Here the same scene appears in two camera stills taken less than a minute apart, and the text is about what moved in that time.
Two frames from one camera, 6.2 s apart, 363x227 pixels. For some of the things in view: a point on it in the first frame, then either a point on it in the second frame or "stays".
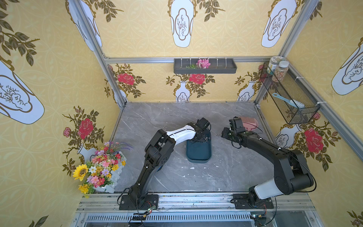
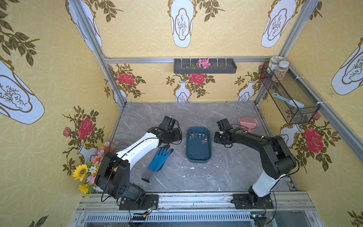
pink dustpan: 249,123 stays
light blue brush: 295,103 stays
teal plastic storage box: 199,152 stays
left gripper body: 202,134 -> 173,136
